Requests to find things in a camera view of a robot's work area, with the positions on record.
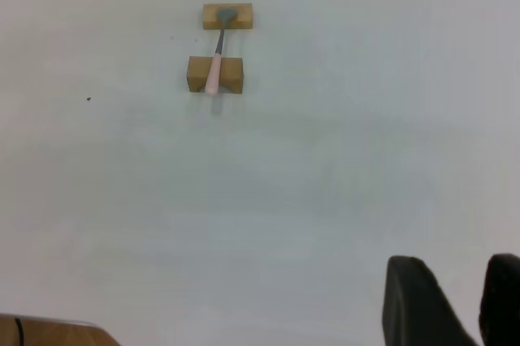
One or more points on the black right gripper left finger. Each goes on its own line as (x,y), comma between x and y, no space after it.
(418,309)

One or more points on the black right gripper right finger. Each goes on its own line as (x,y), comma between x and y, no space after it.
(503,301)

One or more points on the arched wooden block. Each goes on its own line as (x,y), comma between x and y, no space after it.
(197,74)

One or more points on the rectangular wooden block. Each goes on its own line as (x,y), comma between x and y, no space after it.
(243,17)

